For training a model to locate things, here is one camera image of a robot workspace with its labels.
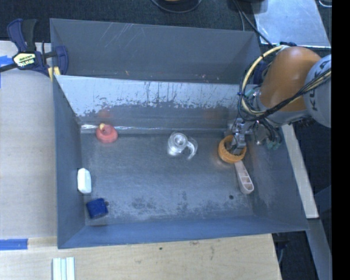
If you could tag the blue cup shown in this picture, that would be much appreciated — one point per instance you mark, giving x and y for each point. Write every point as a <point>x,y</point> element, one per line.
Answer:
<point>96,209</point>

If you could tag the white block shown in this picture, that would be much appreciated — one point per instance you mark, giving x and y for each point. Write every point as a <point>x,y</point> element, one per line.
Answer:
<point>84,181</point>

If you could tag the grey metal bin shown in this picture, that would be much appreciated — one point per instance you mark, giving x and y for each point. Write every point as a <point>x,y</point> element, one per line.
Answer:
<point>151,182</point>

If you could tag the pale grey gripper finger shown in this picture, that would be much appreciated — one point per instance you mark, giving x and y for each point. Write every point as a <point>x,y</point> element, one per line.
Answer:
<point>234,146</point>
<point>241,149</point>

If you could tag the clear glass mug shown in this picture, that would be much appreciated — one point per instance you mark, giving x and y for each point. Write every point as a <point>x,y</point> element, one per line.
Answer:
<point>178,144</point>

